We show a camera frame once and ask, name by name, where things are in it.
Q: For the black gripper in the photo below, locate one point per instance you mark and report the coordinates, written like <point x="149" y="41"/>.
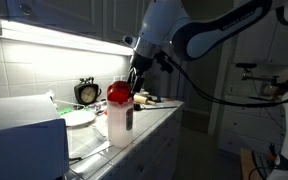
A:
<point x="140" y="65"/>

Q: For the red jar lid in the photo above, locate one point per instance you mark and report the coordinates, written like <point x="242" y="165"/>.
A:
<point x="119" y="91"/>

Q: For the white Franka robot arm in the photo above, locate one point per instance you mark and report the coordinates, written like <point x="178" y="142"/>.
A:
<point x="197" y="26"/>

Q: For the white plastic jar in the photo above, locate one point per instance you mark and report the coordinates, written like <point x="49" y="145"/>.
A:
<point x="119" y="123"/>

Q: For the wooden rolling pin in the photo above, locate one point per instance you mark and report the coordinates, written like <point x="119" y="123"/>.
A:
<point x="143" y="99"/>

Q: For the small black measuring cup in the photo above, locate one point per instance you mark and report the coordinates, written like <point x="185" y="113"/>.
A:
<point x="137" y="107"/>

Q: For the dark cutting board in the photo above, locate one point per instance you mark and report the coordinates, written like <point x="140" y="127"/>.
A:
<point x="160" y="106"/>

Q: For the black alarm clock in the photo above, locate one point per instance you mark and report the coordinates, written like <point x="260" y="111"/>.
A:
<point x="87" y="93"/>

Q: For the white plate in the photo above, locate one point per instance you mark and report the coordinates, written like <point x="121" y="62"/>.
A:
<point x="78" y="118"/>

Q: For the white counter base cabinet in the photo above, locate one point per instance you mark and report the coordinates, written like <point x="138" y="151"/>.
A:
<point x="144" y="153"/>

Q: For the under-cabinet light strip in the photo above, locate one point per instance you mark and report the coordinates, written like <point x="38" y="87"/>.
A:
<point x="64" y="38"/>

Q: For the white upper cabinets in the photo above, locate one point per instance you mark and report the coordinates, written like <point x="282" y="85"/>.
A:
<point x="70" y="15"/>

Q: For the white toaster oven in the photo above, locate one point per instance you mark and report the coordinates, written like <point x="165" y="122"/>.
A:
<point x="20" y="140"/>

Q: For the wooden table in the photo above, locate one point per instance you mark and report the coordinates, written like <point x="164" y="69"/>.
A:
<point x="249" y="165"/>

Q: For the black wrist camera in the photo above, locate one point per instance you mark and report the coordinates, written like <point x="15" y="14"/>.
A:
<point x="164" y="61"/>

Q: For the black camera stand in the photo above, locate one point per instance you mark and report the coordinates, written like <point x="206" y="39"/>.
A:
<point x="260" y="80"/>

